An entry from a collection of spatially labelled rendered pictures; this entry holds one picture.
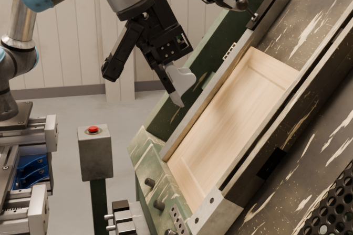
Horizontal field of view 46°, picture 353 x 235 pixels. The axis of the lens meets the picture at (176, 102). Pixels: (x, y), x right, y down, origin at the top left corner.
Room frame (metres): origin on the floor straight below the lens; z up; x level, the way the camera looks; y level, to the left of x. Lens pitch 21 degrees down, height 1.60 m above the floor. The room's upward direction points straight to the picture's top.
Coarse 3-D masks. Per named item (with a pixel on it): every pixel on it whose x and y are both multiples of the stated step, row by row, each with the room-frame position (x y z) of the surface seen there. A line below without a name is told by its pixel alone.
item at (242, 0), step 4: (240, 0) 1.29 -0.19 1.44; (244, 0) 1.28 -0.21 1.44; (236, 4) 1.29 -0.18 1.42; (240, 4) 1.28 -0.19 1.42; (244, 4) 1.28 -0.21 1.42; (240, 8) 1.28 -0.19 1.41; (244, 8) 1.28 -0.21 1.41; (248, 8) 1.32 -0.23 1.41; (248, 12) 1.33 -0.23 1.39; (252, 12) 1.34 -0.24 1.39; (252, 16) 1.35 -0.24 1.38; (256, 16) 1.36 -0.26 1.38; (252, 20) 1.37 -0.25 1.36
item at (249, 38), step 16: (288, 0) 1.37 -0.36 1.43; (272, 16) 1.35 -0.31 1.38; (256, 32) 1.34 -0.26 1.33; (240, 48) 1.33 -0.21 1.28; (224, 64) 1.35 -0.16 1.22; (224, 80) 1.31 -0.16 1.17; (208, 96) 1.30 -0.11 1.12; (192, 112) 1.30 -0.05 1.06; (176, 128) 1.32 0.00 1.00; (176, 144) 1.27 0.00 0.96
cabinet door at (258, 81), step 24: (240, 72) 1.27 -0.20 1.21; (264, 72) 1.17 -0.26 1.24; (288, 72) 1.08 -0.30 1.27; (216, 96) 1.29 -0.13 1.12; (240, 96) 1.19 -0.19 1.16; (264, 96) 1.09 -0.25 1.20; (216, 120) 1.20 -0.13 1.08; (240, 120) 1.10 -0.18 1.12; (192, 144) 1.21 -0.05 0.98; (216, 144) 1.11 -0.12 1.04; (240, 144) 1.03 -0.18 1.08; (192, 168) 1.12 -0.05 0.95; (216, 168) 1.03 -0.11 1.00; (192, 192) 1.04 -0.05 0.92
